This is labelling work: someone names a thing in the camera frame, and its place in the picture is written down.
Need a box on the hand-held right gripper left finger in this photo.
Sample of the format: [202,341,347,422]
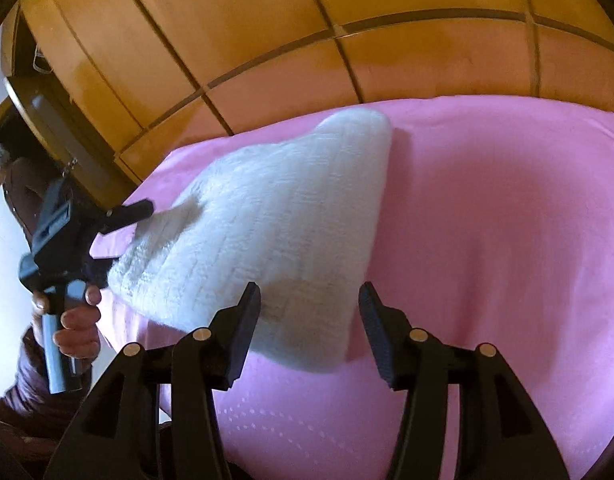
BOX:
[57,281,263,480]

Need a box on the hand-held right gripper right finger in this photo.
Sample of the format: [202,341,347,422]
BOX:
[358,281,571,480]

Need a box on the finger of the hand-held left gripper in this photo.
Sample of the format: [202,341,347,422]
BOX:
[99,198,156,235]
[87,254,122,288]

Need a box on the white knitted sweater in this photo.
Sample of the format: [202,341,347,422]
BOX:
[107,107,394,375]

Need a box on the person's left forearm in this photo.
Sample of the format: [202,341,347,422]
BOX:
[0,324,95,442]

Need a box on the person's left hand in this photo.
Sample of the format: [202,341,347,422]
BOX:
[31,284,104,362]

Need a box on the person's upper body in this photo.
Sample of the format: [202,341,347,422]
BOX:
[0,142,62,247]

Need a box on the pink bed blanket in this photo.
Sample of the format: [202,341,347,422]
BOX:
[89,94,614,480]

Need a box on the wooden wardrobe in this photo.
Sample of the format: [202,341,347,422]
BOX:
[0,0,614,197]

